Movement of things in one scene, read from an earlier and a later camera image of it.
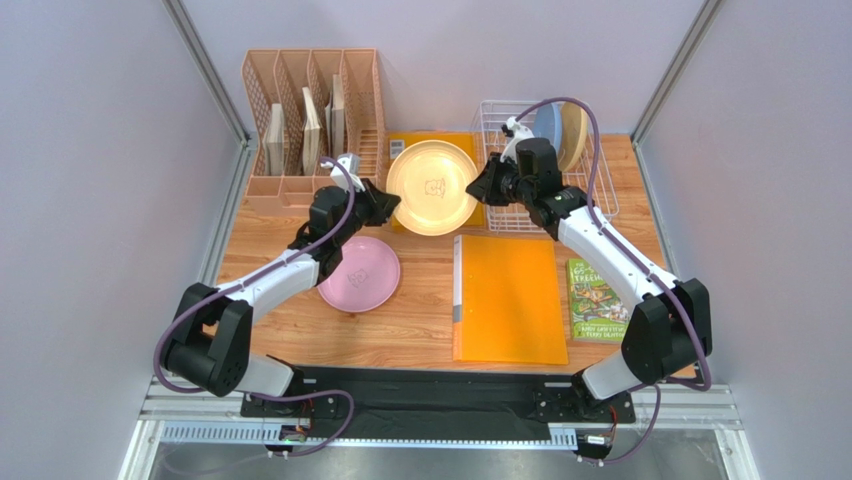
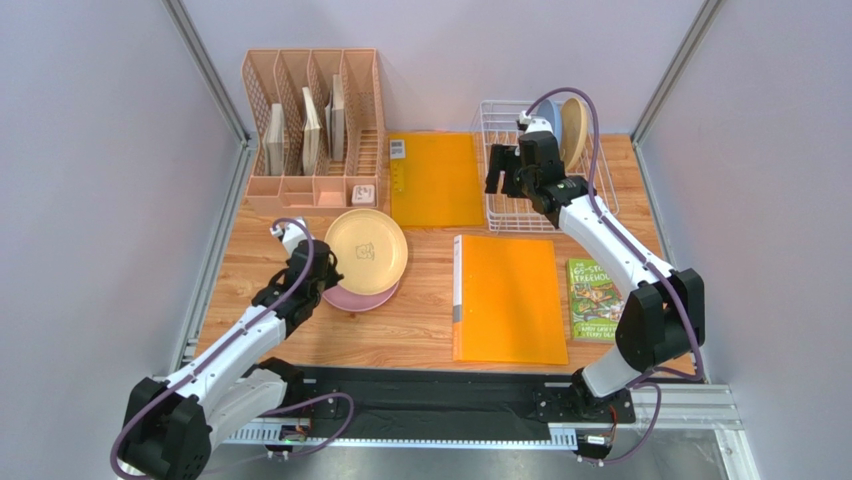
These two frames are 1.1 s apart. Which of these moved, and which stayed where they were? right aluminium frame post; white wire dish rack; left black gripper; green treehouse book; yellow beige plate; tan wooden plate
Moved: left black gripper; yellow beige plate
Stayed: tan wooden plate; white wire dish rack; green treehouse book; right aluminium frame post
